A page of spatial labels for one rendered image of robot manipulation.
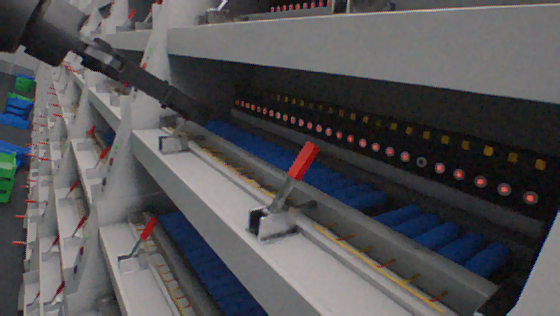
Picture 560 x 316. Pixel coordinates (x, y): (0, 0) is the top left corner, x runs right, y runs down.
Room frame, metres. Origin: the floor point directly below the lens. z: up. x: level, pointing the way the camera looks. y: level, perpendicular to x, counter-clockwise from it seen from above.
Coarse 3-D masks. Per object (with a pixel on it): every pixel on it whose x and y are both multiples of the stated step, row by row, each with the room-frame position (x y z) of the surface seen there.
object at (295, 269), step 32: (160, 128) 0.61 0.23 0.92; (288, 128) 0.53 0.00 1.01; (160, 160) 0.45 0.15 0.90; (192, 160) 0.46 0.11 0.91; (352, 160) 0.42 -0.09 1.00; (192, 192) 0.36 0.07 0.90; (224, 192) 0.36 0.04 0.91; (448, 192) 0.32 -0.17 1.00; (224, 224) 0.30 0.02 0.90; (320, 224) 0.31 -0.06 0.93; (512, 224) 0.28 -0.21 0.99; (544, 224) 0.26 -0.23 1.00; (224, 256) 0.30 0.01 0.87; (256, 256) 0.25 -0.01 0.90; (288, 256) 0.25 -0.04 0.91; (320, 256) 0.25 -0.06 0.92; (352, 256) 0.26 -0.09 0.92; (256, 288) 0.26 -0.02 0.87; (288, 288) 0.22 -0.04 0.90; (320, 288) 0.22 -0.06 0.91; (352, 288) 0.22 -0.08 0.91; (416, 288) 0.23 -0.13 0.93; (512, 288) 0.19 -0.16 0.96
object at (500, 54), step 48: (288, 0) 0.62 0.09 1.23; (336, 0) 0.28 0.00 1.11; (384, 0) 0.46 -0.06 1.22; (432, 0) 0.28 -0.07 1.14; (480, 0) 0.25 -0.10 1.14; (528, 0) 0.22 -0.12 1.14; (192, 48) 0.51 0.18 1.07; (240, 48) 0.39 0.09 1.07; (288, 48) 0.31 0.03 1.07; (336, 48) 0.27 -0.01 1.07; (384, 48) 0.23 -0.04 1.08; (432, 48) 0.20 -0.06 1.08; (480, 48) 0.18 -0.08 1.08; (528, 48) 0.16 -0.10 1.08; (528, 96) 0.16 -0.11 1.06
